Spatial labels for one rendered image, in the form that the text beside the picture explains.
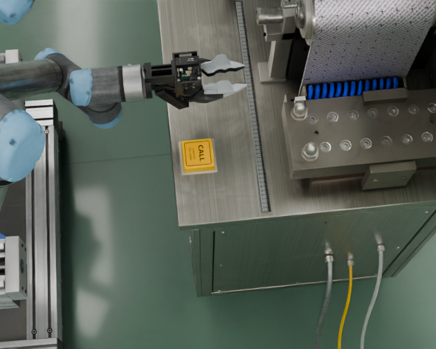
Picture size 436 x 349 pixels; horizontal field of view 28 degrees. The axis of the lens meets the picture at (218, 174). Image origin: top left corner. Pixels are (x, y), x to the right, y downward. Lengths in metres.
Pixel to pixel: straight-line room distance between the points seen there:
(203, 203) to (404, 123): 0.48
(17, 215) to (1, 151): 1.21
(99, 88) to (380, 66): 0.60
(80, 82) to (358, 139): 0.60
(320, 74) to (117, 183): 1.21
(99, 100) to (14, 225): 0.98
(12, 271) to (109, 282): 0.80
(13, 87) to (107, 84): 0.19
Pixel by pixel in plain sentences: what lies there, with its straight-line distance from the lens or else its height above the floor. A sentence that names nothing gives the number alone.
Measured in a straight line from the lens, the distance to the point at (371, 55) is 1.85.
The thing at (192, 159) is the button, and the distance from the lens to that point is 1.96.
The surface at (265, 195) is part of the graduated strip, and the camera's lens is 1.96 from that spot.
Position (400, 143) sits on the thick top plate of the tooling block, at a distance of 1.91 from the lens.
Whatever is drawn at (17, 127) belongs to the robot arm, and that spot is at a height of 1.37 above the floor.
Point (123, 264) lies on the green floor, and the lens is 2.85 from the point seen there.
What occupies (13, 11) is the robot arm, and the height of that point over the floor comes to 1.53.
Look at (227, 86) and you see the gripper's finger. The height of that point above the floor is 1.12.
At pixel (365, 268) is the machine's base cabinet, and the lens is 2.61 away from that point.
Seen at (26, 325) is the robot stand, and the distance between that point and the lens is 2.62.
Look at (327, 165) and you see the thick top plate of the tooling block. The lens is 1.86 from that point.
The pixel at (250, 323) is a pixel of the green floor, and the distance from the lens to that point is 2.81.
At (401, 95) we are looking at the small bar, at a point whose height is 1.05.
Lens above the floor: 2.76
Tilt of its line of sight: 70 degrees down
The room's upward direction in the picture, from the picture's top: 2 degrees clockwise
